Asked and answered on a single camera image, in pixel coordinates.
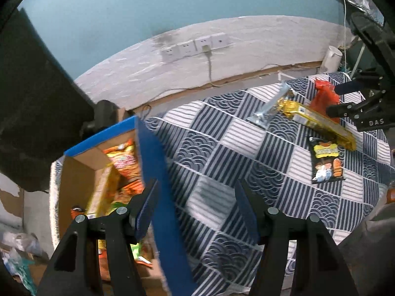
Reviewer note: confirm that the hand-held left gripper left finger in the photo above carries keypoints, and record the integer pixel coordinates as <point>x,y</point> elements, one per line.
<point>145,215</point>

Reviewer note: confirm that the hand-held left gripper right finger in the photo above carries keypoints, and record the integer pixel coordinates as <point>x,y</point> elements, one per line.
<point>247,212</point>

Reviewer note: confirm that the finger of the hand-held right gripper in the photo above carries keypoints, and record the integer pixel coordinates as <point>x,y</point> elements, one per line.
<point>350,87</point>
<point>345,109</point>

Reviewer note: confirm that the red snack packet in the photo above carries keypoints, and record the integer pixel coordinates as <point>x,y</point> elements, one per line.
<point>324,98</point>

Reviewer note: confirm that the cardboard box with blue rim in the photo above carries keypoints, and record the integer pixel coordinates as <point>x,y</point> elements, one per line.
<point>160,175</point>

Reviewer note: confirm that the small yellow snack packet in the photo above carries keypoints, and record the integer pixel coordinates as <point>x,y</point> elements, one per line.
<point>103,191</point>

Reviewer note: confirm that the black snack packet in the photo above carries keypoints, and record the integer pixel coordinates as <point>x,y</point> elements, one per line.
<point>327,163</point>

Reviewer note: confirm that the large orange chip bag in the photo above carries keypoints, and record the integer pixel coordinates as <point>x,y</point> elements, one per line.
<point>125,160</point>

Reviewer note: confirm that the long yellow snack packet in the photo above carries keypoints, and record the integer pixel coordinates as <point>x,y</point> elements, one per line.
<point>324,126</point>

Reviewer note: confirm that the white kettle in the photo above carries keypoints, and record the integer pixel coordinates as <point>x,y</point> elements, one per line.
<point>330,60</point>

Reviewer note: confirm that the gold foil snack packet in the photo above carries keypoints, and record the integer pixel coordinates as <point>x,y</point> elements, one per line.
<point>287,106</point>

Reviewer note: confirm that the navy white patterned tablecloth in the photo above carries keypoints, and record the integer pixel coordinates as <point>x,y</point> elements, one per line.
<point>222,148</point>

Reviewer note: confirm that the silver foil snack packet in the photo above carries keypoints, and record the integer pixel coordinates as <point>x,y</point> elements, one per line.
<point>268,108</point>

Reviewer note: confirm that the orange plastic bag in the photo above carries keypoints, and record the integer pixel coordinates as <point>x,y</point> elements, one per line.
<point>391,192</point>

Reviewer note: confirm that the black cylindrical lamp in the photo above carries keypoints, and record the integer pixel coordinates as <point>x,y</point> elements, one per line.
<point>103,114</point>

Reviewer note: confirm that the grey clothing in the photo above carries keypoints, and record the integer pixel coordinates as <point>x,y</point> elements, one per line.
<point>370,252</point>

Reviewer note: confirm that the teal white cloth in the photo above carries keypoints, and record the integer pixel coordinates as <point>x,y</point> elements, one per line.
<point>18,246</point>

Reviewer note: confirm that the black fabric panel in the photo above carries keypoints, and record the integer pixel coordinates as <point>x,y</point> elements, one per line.
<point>34,98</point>

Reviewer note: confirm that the white metal frame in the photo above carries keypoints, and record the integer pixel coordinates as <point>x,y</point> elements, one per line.
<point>285,75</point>

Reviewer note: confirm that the white wall socket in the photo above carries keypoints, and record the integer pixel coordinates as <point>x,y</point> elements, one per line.
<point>220,40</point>
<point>200,41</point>
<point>169,54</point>
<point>186,49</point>

